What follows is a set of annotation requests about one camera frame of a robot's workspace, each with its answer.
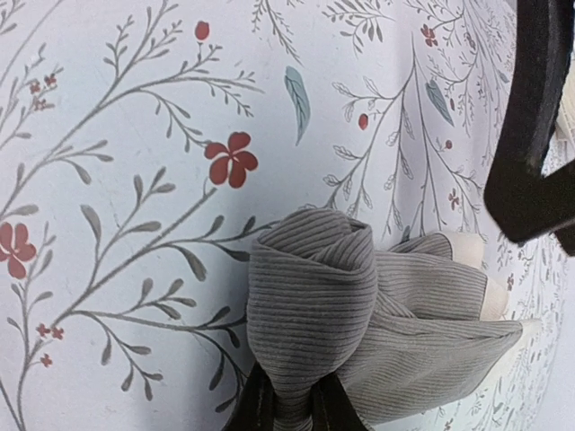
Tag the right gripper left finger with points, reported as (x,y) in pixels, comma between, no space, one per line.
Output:
(255,408)

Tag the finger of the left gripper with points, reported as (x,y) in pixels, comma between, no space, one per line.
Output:
(523,202)

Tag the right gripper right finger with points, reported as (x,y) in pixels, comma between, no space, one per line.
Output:
(331,408)

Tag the taupe underwear cream waistband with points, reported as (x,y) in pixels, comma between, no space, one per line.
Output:
(404,330)

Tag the floral tablecloth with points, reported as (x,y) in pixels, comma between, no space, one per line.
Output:
(144,144)

